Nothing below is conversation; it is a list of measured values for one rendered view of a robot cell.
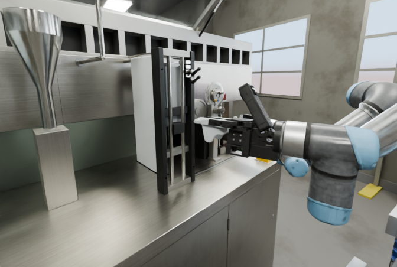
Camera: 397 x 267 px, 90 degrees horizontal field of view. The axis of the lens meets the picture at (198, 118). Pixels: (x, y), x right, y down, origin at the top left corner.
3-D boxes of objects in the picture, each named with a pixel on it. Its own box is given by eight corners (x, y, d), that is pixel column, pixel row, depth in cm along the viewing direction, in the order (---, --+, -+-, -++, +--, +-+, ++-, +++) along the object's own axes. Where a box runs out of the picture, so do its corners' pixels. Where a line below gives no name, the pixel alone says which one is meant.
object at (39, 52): (39, 218, 64) (5, 28, 52) (35, 199, 74) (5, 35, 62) (87, 200, 73) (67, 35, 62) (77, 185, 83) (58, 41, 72)
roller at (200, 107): (190, 124, 98) (190, 100, 96) (161, 117, 116) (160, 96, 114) (207, 120, 106) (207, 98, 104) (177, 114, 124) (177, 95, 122)
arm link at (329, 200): (345, 203, 46) (352, 158, 43) (352, 235, 36) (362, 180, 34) (306, 193, 50) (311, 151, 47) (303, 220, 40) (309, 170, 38)
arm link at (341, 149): (376, 183, 33) (385, 133, 31) (302, 168, 39) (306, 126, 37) (366, 165, 40) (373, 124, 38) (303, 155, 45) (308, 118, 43)
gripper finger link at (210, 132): (188, 140, 49) (224, 146, 46) (189, 117, 49) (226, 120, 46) (193, 139, 52) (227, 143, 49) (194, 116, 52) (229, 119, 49)
